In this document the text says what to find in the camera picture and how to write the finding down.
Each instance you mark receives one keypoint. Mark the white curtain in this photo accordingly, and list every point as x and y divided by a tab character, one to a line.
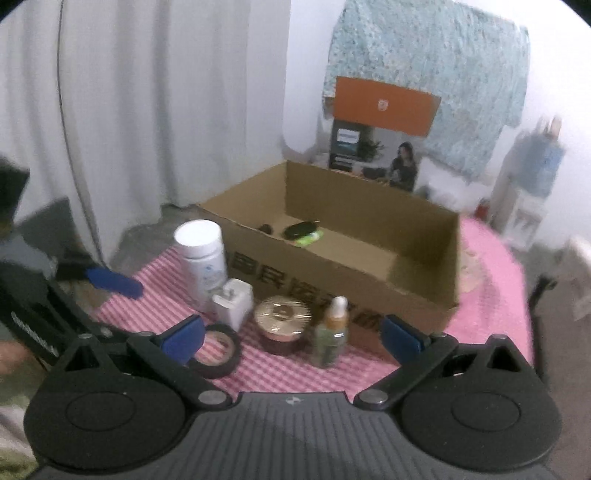
161	115

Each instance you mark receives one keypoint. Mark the black tape roll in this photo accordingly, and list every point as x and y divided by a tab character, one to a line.
226	360

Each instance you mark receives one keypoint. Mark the orange-topped appliance box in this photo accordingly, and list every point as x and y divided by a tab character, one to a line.
383	106

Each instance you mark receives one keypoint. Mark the gold-lidded cosmetic jar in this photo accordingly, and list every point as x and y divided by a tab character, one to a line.
281	318

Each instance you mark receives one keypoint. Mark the white charger adapter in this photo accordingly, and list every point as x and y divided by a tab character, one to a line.
233	304

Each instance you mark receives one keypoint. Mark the blue water jug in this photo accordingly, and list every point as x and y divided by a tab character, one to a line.
545	161

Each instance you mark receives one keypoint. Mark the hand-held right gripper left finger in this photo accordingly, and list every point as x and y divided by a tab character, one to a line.
184	340

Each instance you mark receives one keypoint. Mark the white water dispenser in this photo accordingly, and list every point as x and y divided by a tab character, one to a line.
521	217

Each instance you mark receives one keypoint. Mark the black lipstick tube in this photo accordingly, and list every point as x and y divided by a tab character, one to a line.
266	228

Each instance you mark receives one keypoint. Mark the green dropper bottle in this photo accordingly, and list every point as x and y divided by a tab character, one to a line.
330	337

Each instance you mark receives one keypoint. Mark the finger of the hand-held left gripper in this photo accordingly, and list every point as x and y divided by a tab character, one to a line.
115	282

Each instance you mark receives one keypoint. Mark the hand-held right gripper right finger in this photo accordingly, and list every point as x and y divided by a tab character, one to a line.
402	340

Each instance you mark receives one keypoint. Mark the green lip balm tube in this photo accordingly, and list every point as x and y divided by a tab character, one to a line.
310	239

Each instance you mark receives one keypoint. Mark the floral light blue cloth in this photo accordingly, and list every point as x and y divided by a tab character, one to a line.
438	50

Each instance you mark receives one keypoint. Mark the black oval case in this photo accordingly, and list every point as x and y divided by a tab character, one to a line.
299	230

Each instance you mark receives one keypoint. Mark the pink checked tablecloth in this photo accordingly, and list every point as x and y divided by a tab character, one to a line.
498	286

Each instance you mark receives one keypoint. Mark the brown cardboard box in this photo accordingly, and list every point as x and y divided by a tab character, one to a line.
415	258

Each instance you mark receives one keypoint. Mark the white plastic bottle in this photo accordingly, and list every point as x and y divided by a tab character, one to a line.
201	258

